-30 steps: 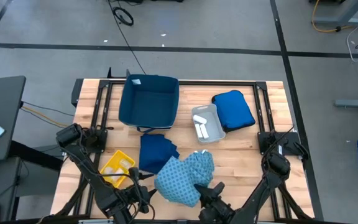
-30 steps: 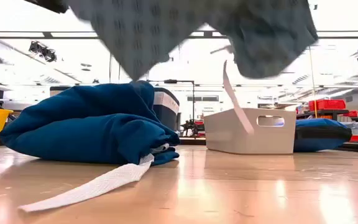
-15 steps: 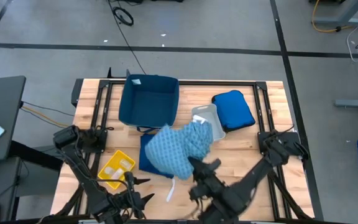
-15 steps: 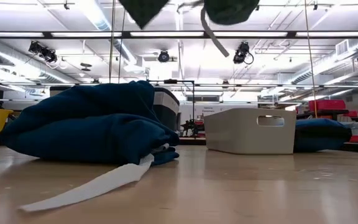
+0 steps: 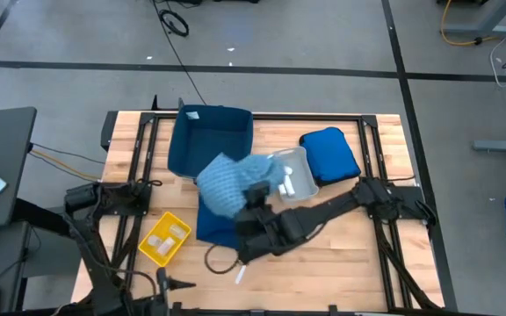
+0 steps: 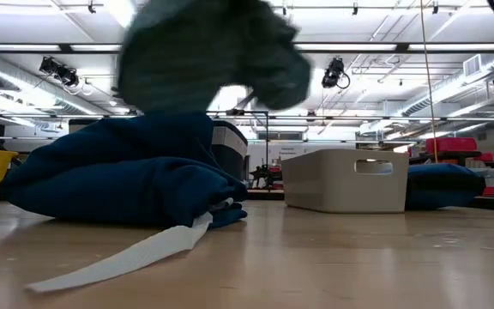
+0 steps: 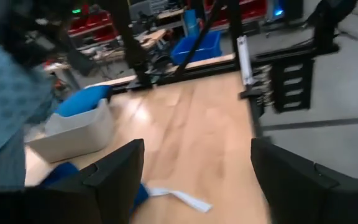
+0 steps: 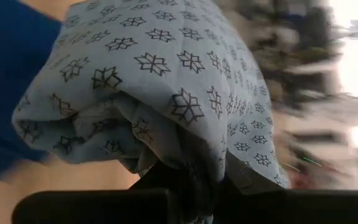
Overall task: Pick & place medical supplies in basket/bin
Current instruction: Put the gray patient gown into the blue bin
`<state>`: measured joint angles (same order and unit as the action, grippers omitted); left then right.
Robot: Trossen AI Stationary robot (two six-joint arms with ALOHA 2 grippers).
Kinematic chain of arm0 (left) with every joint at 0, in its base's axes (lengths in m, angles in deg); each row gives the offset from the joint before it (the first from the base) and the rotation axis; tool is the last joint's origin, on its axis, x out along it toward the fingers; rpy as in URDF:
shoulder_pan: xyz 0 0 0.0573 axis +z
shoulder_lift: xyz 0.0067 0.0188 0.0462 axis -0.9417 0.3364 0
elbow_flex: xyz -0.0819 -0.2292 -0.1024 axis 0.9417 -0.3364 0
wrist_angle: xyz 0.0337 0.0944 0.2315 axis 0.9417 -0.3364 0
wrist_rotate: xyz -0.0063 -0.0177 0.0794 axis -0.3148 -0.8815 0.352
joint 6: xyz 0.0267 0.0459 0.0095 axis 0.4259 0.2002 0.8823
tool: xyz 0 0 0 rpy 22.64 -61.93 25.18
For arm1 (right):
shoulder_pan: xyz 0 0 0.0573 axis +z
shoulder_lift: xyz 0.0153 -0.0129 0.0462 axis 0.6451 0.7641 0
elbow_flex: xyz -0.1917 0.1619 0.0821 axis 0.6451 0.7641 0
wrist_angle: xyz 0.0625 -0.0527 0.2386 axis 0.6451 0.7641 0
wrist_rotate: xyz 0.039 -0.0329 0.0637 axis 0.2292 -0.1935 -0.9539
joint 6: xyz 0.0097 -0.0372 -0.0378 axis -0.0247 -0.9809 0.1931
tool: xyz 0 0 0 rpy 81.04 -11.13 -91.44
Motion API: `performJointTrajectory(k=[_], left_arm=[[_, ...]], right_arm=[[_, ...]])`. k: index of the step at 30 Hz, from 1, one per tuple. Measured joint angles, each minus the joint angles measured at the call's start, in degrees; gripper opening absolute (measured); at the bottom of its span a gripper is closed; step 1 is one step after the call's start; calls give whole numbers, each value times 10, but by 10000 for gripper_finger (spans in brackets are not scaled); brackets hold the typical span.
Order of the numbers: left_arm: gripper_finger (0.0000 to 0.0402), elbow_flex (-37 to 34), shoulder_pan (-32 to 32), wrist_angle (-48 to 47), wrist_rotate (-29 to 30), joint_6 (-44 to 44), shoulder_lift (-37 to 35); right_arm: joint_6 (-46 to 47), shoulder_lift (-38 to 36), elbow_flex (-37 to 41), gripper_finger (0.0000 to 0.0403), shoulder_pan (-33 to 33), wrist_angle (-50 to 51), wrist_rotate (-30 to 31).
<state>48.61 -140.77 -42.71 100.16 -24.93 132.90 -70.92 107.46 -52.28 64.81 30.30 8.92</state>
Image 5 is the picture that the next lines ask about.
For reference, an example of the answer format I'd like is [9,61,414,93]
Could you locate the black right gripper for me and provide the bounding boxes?
[234,181,276,238]

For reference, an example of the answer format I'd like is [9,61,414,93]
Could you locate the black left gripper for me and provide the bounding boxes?
[141,267,197,316]

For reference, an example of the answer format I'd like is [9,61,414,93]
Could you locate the blue patterned hospital gown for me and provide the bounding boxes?
[195,152,286,219]

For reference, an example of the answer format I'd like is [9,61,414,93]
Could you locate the small clear bottle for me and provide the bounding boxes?
[156,237,176,256]

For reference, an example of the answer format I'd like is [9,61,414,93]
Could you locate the yellow plastic tray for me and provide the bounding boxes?
[137,211,192,268]

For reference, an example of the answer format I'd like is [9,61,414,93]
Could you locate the grey plastic bin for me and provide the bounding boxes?
[266,146,320,203]

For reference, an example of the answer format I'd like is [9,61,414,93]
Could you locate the small pink clear packet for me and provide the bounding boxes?
[169,223,187,241]

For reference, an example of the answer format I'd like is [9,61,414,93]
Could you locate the navy fabric basket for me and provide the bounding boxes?
[167,104,255,179]

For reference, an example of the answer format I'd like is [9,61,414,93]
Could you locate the folded navy cloth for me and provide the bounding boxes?
[195,195,242,250]

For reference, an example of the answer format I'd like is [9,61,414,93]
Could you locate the blue pillow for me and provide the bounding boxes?
[299,126,363,187]

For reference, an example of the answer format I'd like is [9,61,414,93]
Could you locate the grey desk foot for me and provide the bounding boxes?
[473,139,506,154]

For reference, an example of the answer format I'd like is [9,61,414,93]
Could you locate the black right arm cable loop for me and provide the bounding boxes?
[203,244,240,276]

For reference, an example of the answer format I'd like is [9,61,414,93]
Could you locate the long black floor cable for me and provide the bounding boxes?
[150,0,209,106]

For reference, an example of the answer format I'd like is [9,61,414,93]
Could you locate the black and yellow wires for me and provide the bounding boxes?
[28,142,105,182]

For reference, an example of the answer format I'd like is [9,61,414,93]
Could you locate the coiled black cable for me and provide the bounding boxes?
[158,9,191,38]

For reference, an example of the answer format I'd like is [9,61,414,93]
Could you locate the yellow floor cable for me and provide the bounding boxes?
[439,0,506,47]

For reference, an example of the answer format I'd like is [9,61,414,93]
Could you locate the grey desk frame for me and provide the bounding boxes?
[437,0,506,39]

